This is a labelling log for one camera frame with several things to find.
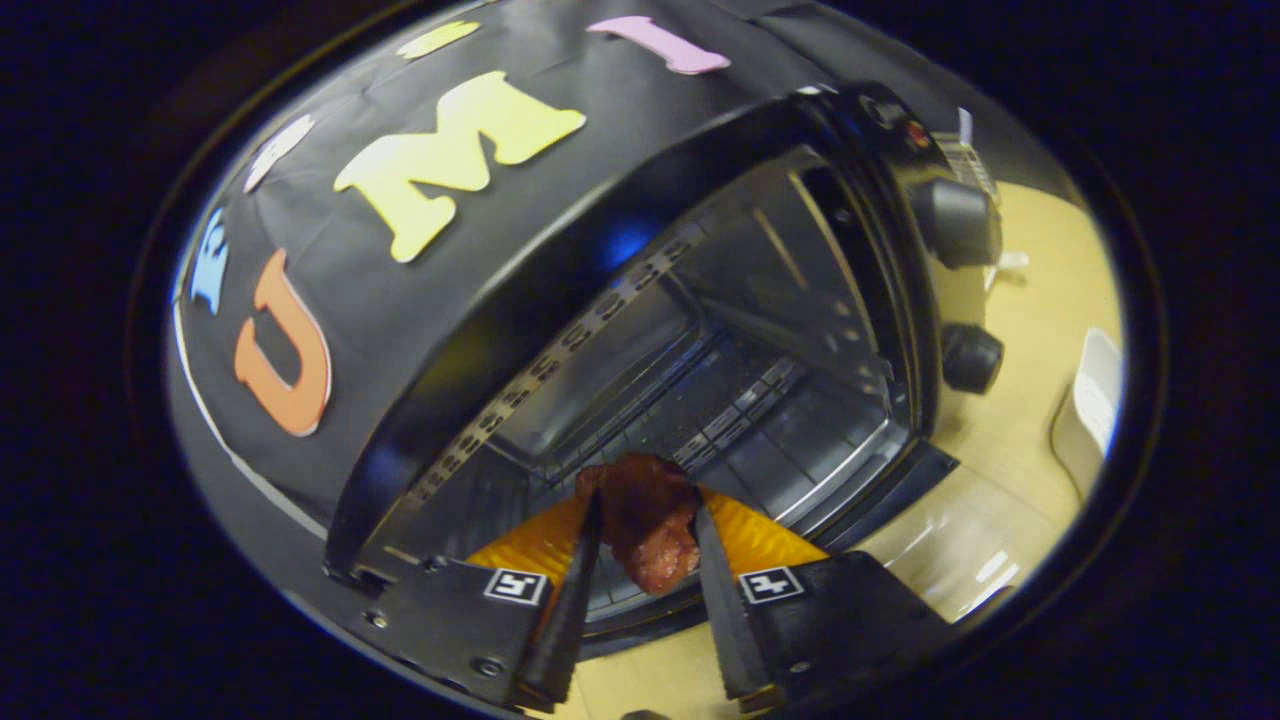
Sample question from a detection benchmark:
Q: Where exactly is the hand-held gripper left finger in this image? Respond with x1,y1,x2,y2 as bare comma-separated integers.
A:
365,488,606,713

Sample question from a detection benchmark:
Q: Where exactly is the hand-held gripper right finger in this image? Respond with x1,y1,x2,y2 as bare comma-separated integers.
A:
693,487,951,713

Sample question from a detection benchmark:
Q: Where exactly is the brown meat piece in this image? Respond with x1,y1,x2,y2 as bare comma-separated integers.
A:
575,453,701,597

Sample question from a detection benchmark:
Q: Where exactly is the black toaster oven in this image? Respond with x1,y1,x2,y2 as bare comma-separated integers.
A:
322,80,1006,661

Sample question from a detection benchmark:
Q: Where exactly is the small white rectangular tray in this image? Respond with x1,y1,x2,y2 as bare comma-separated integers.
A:
1050,327,1123,501

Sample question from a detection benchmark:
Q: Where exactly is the white divided dish with grains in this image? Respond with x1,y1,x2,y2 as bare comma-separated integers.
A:
985,248,1031,293

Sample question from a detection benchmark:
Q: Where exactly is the wire mesh holder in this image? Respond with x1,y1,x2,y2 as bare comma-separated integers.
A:
935,108,1003,206

